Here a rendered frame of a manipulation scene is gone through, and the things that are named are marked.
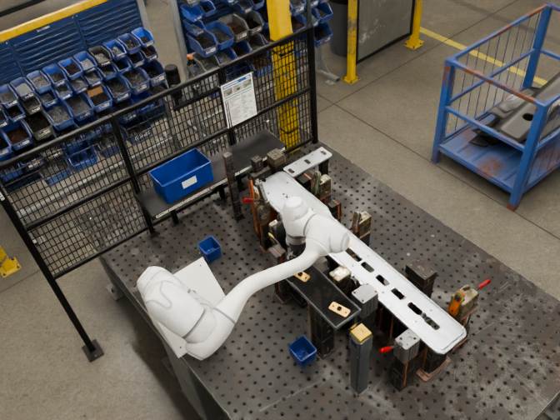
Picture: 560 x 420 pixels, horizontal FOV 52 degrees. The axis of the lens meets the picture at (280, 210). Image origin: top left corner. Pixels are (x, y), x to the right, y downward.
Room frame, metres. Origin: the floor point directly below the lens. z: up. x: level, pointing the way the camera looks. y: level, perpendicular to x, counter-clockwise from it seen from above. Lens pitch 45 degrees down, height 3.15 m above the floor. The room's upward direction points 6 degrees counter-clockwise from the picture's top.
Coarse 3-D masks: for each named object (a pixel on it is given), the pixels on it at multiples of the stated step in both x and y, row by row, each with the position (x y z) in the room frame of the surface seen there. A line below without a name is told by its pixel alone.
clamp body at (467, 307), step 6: (462, 288) 1.47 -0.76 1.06; (468, 288) 1.48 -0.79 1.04; (468, 294) 1.43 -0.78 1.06; (474, 294) 1.43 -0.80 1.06; (450, 300) 1.43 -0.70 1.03; (468, 300) 1.40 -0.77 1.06; (474, 300) 1.42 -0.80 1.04; (462, 306) 1.38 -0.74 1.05; (468, 306) 1.40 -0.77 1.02; (474, 306) 1.42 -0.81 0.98; (450, 312) 1.42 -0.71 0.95; (462, 312) 1.38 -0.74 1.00; (468, 312) 1.41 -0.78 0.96; (456, 318) 1.39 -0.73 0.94; (462, 318) 1.39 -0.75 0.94; (468, 318) 1.43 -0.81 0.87; (462, 324) 1.40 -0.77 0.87; (468, 324) 1.43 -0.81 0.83; (468, 330) 1.43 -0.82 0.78
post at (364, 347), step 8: (352, 336) 1.24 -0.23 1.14; (360, 344) 1.20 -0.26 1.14; (368, 344) 1.22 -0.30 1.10; (352, 352) 1.24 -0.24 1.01; (360, 352) 1.20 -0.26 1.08; (368, 352) 1.22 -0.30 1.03; (352, 360) 1.24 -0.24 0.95; (360, 360) 1.21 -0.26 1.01; (368, 360) 1.23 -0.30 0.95; (352, 368) 1.24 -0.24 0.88; (360, 368) 1.21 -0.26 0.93; (368, 368) 1.23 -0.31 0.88; (352, 376) 1.24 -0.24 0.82; (360, 376) 1.21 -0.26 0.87; (352, 384) 1.24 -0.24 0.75; (360, 384) 1.21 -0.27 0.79; (360, 392) 1.21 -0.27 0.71
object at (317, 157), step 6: (318, 150) 2.59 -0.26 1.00; (324, 150) 2.59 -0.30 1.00; (306, 156) 2.55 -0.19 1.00; (312, 156) 2.55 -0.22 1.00; (318, 156) 2.54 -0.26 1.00; (324, 156) 2.53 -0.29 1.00; (330, 156) 2.53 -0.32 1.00; (294, 162) 2.50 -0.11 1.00; (300, 162) 2.50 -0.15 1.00; (306, 162) 2.49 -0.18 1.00; (312, 162) 2.49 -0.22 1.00; (318, 162) 2.48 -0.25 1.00; (288, 168) 2.46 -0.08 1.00; (294, 168) 2.45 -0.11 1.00; (300, 168) 2.45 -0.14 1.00; (306, 168) 2.44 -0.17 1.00; (294, 174) 2.40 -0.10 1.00; (300, 174) 2.41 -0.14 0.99
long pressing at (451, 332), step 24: (288, 192) 2.26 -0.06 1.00; (360, 240) 1.87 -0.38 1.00; (360, 264) 1.71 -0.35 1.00; (384, 264) 1.70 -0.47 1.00; (384, 288) 1.56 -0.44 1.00; (408, 288) 1.54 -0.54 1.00; (408, 312) 1.41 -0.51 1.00; (432, 312) 1.40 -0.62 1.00; (432, 336) 1.28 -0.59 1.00; (456, 336) 1.27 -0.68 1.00
